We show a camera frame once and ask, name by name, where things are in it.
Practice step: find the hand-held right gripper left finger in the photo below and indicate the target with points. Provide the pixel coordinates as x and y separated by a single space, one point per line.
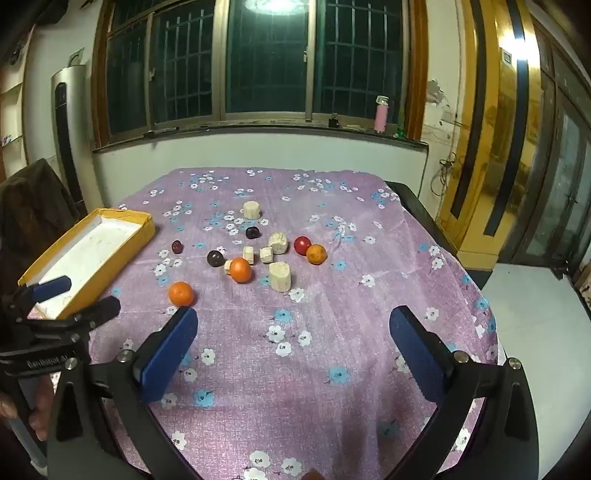
166 355

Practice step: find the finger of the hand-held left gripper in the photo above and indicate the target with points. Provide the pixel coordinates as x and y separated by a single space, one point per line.
51 288
101 311

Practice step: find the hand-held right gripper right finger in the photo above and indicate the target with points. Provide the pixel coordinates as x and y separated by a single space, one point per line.
415 355

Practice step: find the yellow-rimmed white foam box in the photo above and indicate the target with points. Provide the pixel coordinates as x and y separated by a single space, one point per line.
92 249

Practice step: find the orange tangerine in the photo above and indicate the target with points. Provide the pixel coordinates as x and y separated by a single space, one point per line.
240 270
181 294
316 254

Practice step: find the red jujube date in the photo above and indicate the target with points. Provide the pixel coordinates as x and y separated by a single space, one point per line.
177 246

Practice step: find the small cream cube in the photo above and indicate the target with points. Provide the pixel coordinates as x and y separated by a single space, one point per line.
249 253
227 266
266 254

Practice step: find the dark purple plum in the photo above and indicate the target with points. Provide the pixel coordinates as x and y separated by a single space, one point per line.
251 232
215 258

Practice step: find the large cream chunk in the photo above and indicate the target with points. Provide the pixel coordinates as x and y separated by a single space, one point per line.
281 276
278 242

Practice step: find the red cherry tomato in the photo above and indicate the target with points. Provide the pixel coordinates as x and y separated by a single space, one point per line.
301 244

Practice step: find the cream fluted cylinder chunk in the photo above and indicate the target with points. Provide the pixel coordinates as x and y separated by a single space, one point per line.
252 210

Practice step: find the person's left hand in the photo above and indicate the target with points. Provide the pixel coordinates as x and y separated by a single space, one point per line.
41 410

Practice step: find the dark brown fleece coat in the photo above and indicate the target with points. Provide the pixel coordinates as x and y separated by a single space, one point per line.
32 207

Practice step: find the purple floral tablecloth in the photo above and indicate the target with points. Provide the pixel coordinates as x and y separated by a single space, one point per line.
323 323

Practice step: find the black table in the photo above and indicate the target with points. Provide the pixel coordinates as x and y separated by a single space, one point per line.
429 217

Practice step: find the silver tower air conditioner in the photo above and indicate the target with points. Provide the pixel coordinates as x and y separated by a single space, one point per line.
69 138

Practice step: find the pink water bottle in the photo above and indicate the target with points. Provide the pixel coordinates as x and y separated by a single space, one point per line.
381 117

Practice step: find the small black object on sill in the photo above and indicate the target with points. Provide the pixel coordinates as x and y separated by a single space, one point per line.
333 122

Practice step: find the wall shelf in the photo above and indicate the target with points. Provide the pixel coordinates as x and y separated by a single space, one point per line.
11 115

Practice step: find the barred window with wooden frame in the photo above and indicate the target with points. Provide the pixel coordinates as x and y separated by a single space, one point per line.
268 60

